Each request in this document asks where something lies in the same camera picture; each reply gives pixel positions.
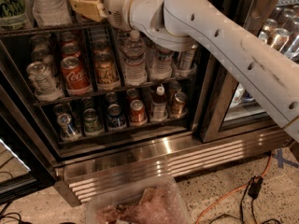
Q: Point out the white can top shelf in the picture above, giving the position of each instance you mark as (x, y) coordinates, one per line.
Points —
(51, 12)

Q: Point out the clear plastic bin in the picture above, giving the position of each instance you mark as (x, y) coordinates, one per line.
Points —
(154, 200)

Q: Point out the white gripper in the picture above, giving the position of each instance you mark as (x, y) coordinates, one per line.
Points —
(118, 5)

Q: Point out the red can bottom shelf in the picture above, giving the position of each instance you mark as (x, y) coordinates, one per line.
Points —
(137, 112)

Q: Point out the steel fridge door frame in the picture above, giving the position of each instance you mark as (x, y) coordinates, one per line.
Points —
(220, 119)

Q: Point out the steel fridge base grille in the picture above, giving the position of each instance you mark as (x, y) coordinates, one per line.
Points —
(182, 154)

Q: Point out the green can bottom shelf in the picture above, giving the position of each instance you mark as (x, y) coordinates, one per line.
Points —
(91, 123)

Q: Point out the red coke can middle shelf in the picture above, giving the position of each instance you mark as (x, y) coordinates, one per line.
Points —
(76, 79)

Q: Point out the brown can bottom shelf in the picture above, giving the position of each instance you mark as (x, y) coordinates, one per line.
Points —
(178, 107)

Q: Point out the green LaCroix can top shelf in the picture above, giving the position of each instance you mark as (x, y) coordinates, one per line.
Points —
(14, 14)

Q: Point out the silver diet coke can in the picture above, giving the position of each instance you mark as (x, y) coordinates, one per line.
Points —
(47, 87)

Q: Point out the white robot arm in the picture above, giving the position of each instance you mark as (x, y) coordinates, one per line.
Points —
(269, 76)

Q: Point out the front left water bottle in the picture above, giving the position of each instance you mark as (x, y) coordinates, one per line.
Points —
(134, 59)

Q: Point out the blue white can bottom shelf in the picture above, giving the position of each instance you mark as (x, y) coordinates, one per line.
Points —
(69, 130)

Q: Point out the slim silver can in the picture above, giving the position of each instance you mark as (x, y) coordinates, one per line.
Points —
(186, 61)

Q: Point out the orange LaCroix can middle shelf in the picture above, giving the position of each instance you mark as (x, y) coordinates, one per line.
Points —
(106, 72)

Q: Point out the black power adapter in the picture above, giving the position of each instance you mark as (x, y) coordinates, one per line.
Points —
(255, 187)

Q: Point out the front right water bottle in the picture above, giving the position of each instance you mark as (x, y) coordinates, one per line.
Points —
(161, 65)

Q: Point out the small white cap bottle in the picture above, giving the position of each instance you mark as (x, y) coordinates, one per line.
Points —
(158, 104)

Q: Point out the water bottle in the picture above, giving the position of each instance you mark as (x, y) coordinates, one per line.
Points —
(134, 59)
(161, 65)

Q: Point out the blue pepsi can bottom shelf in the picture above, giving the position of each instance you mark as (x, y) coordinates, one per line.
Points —
(115, 118)

